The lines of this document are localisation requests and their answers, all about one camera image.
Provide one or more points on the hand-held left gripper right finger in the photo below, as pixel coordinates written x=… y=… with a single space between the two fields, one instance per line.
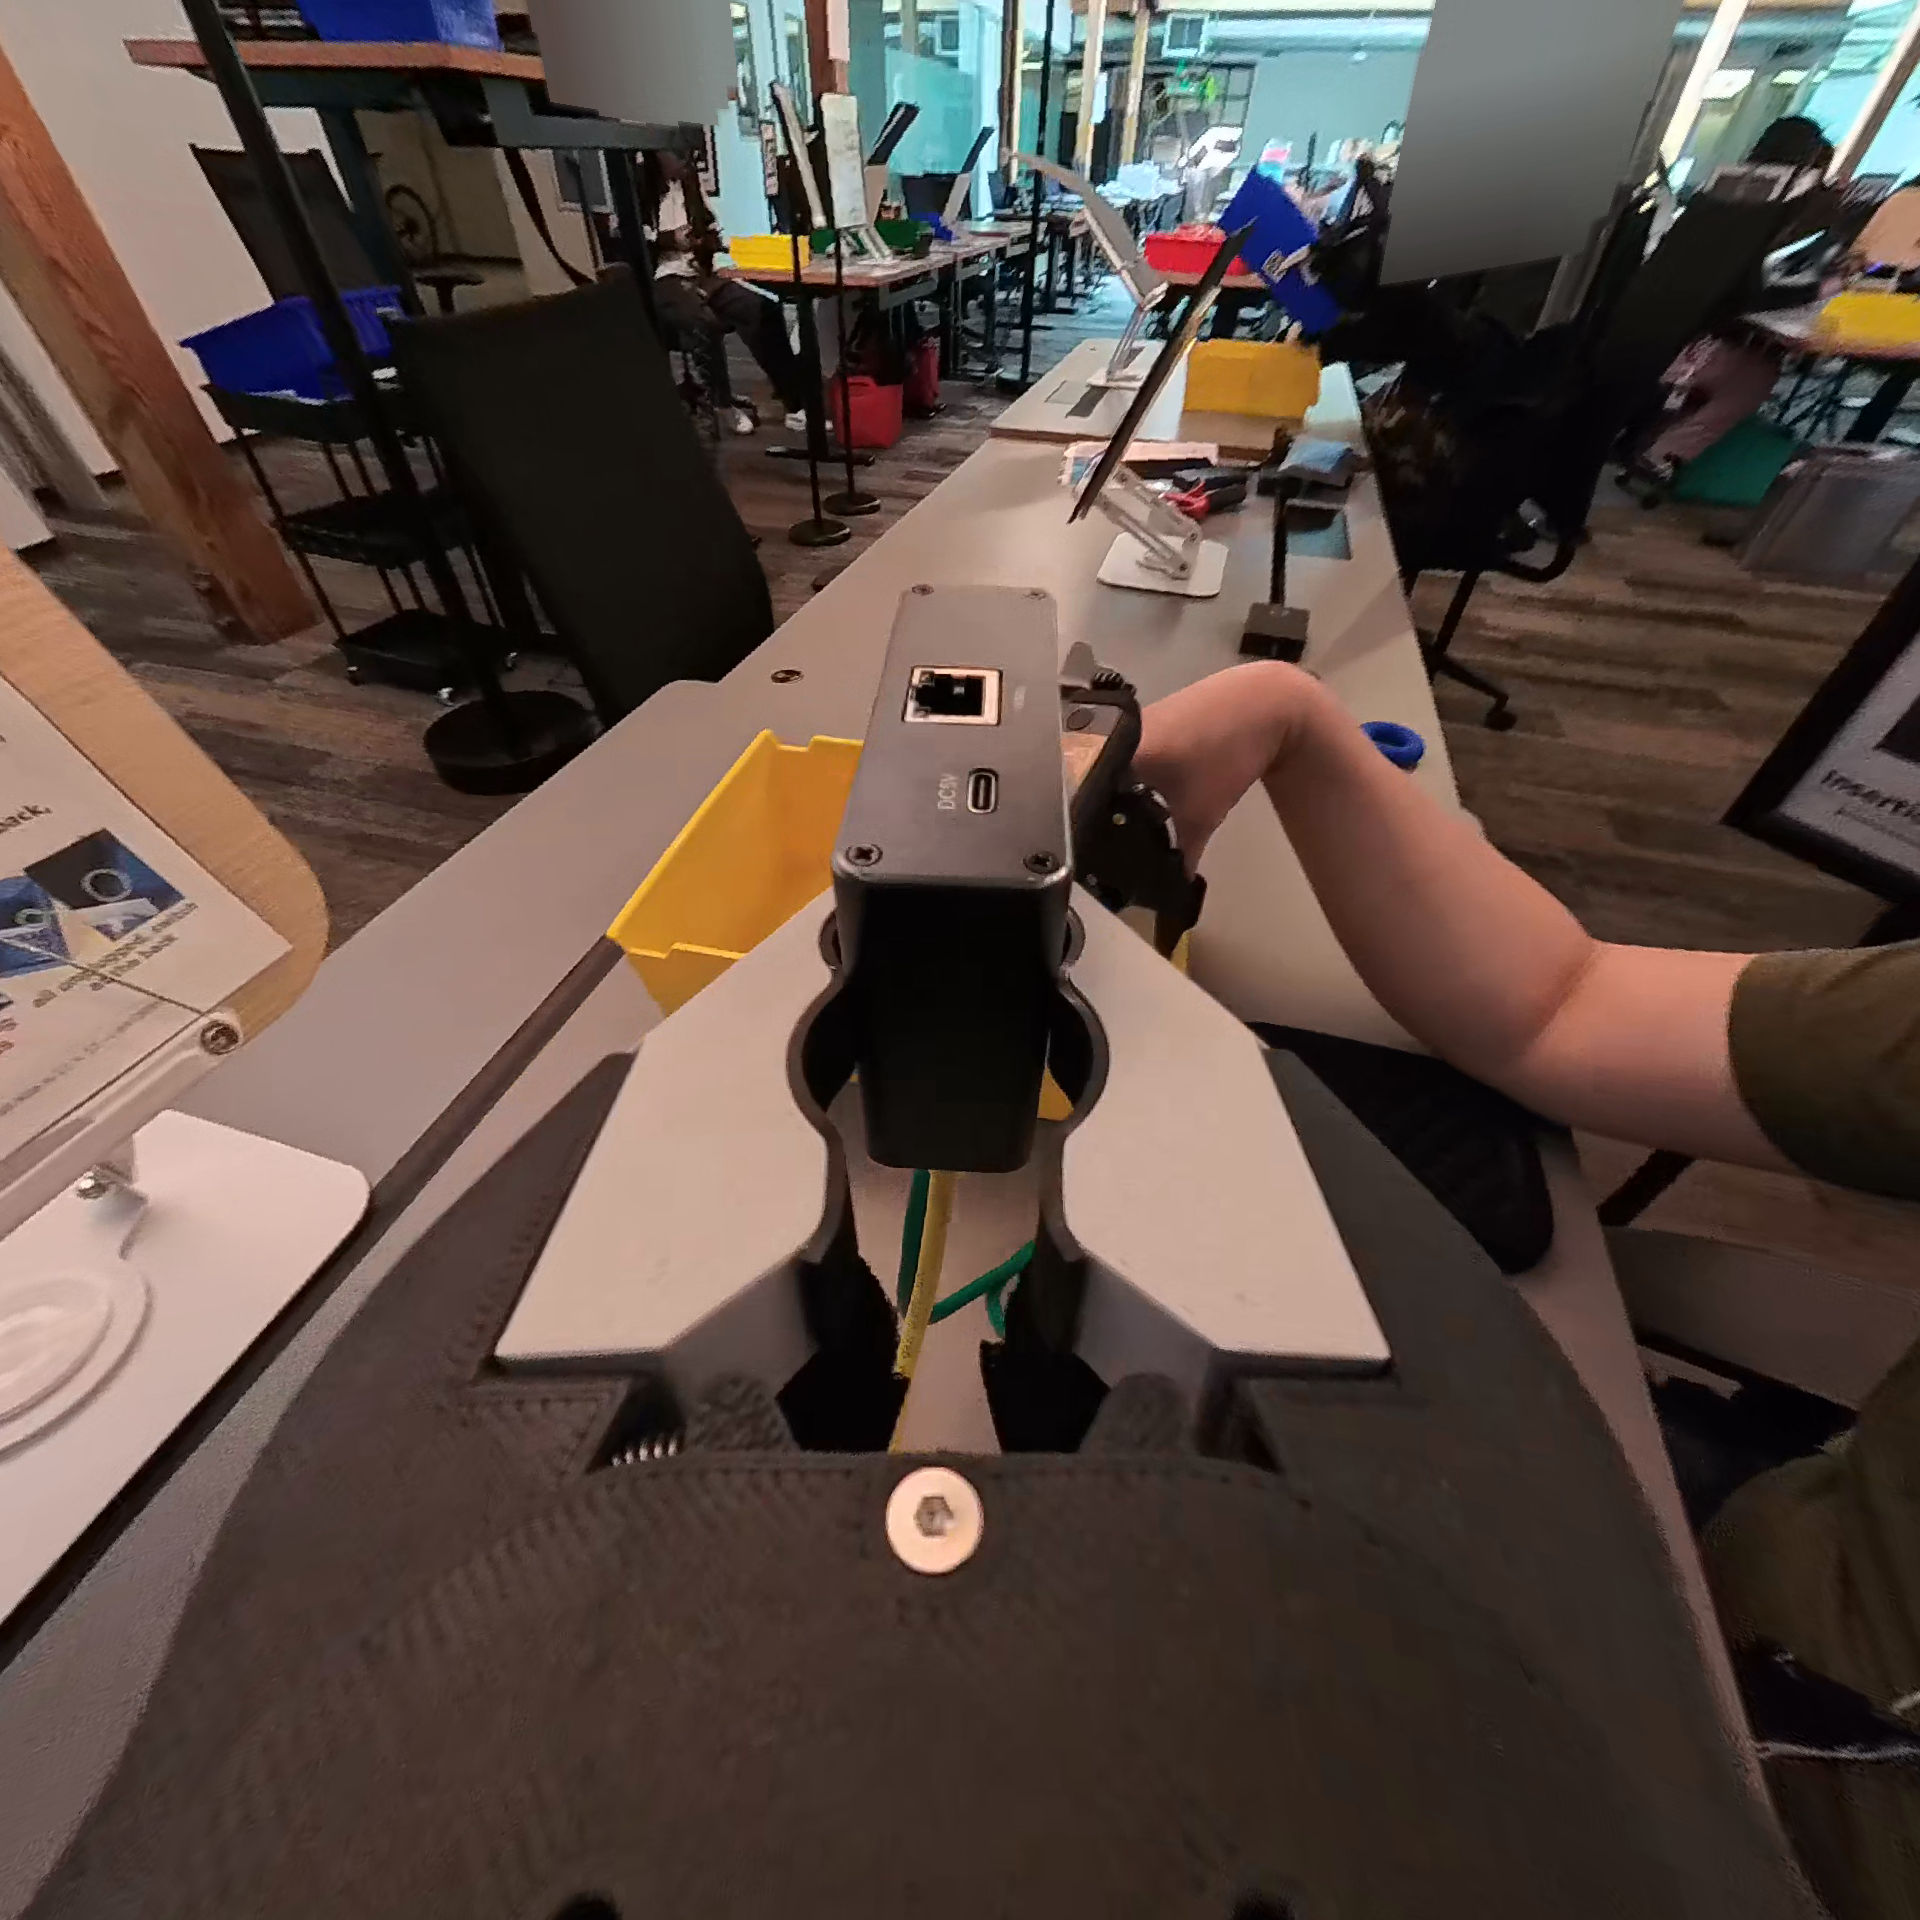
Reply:
x=1215 y=1201

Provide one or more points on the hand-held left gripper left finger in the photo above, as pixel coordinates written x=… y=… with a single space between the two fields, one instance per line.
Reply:
x=674 y=1201

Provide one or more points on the black ethernet splitter box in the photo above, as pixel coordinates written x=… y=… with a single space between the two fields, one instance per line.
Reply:
x=944 y=960

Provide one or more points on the yellow plastic bin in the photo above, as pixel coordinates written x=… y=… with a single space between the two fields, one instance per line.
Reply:
x=1252 y=377
x=1874 y=318
x=735 y=870

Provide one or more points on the person's right forearm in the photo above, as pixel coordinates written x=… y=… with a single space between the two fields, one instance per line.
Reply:
x=1425 y=930

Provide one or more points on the small black box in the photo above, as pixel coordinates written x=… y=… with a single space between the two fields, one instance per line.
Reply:
x=1275 y=630

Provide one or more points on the blue tape roll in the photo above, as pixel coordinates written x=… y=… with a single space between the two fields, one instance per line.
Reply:
x=1371 y=746

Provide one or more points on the tablet on white stand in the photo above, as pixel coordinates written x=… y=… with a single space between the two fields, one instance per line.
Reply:
x=1162 y=569

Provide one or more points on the white sign stand base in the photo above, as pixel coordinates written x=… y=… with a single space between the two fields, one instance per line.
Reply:
x=225 y=1230

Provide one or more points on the black pole stand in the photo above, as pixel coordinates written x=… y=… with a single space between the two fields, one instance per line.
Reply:
x=511 y=743

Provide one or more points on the red bucket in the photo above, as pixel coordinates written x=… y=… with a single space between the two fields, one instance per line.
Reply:
x=866 y=411

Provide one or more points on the black office chair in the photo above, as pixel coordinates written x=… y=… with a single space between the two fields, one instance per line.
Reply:
x=1500 y=450

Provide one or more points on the red plastic bin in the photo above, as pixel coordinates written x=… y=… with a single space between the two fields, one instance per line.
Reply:
x=1194 y=251

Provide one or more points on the blue plastic bin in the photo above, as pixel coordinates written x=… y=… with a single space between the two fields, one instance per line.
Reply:
x=388 y=18
x=1289 y=255
x=284 y=353

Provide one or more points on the wooden instruction sign board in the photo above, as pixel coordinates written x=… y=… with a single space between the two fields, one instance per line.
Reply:
x=89 y=902

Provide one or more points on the green plastic bin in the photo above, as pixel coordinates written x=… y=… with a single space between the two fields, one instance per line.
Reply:
x=1740 y=465

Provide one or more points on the black rolling cart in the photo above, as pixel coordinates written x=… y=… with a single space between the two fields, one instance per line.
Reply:
x=399 y=524

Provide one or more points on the black framed marker sign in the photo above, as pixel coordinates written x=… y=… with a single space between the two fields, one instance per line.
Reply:
x=1891 y=779

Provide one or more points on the grey plastic bin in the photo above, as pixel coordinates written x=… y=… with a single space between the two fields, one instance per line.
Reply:
x=1828 y=516

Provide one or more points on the wooden post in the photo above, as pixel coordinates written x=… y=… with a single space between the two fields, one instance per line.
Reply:
x=135 y=388

